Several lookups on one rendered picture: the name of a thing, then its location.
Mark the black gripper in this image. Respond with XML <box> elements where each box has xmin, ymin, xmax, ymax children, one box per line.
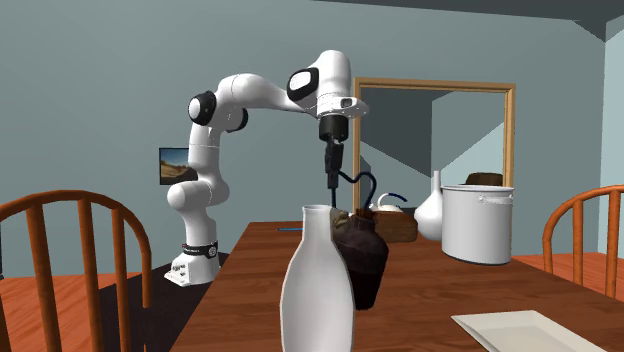
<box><xmin>318</xmin><ymin>115</ymin><xmax>350</xmax><ymax>191</ymax></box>

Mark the brown box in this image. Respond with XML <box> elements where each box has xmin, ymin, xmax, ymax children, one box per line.
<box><xmin>374</xmin><ymin>210</ymin><xmax>419</xmax><ymax>244</ymax></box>

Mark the dark brown vase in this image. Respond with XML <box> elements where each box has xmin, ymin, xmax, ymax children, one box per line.
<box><xmin>332</xmin><ymin>207</ymin><xmax>391</xmax><ymax>312</ymax></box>

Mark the white round-bellied vase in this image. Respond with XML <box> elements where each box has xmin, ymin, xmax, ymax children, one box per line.
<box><xmin>413</xmin><ymin>169</ymin><xmax>445</xmax><ymax>243</ymax></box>

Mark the tall white bottle vase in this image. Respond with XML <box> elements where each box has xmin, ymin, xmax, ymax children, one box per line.
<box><xmin>279</xmin><ymin>204</ymin><xmax>356</xmax><ymax>352</ymax></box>

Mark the dark brown rounded object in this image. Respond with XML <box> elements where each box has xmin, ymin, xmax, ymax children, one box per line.
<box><xmin>464</xmin><ymin>171</ymin><xmax>505</xmax><ymax>188</ymax></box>

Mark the large white pot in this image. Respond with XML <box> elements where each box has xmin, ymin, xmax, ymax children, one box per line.
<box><xmin>440</xmin><ymin>184</ymin><xmax>516</xmax><ymax>266</ymax></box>

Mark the brown wooden table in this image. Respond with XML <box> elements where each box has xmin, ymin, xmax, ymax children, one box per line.
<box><xmin>169</xmin><ymin>220</ymin><xmax>624</xmax><ymax>352</ymax></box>

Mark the wooden framed mirror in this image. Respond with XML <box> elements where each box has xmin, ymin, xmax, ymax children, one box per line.
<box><xmin>352</xmin><ymin>76</ymin><xmax>517</xmax><ymax>212</ymax></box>

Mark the dark robot stand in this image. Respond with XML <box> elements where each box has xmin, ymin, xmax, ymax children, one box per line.
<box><xmin>97</xmin><ymin>250</ymin><xmax>233</xmax><ymax>352</ymax></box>

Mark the white rectangular plate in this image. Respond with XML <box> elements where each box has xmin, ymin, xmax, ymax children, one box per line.
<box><xmin>450</xmin><ymin>309</ymin><xmax>609</xmax><ymax>352</ymax></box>

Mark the orange wooden chair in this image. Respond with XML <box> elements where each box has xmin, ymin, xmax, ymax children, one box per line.
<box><xmin>541</xmin><ymin>184</ymin><xmax>624</xmax><ymax>300</ymax></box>
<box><xmin>0</xmin><ymin>189</ymin><xmax>154</xmax><ymax>352</ymax></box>

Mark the dark blue curved wire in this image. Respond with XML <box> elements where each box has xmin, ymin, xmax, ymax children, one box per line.
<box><xmin>330</xmin><ymin>169</ymin><xmax>378</xmax><ymax>212</ymax></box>

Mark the white teapot with blue handle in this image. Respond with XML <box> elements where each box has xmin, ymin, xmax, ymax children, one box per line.
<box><xmin>371</xmin><ymin>191</ymin><xmax>409</xmax><ymax>214</ymax></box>

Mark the landscape wall picture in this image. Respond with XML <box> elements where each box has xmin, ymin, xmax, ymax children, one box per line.
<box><xmin>158</xmin><ymin>147</ymin><xmax>199</xmax><ymax>187</ymax></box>

